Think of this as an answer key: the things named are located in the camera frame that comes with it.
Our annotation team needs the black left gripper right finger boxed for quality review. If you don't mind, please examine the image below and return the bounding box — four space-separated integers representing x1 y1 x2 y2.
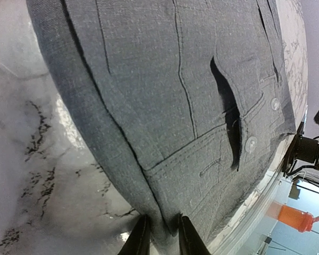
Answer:
179 215 211 255

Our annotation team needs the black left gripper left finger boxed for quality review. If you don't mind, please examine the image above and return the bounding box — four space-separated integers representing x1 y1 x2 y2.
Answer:
118 215 150 255

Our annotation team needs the grey long sleeve shirt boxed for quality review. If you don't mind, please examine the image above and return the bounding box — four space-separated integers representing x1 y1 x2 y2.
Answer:
27 1 296 248

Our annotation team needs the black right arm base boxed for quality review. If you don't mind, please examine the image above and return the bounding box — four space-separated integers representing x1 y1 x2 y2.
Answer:
282 121 305 177

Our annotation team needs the orange plastic container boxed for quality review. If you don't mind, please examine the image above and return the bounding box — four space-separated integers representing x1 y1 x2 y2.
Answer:
266 202 319 233

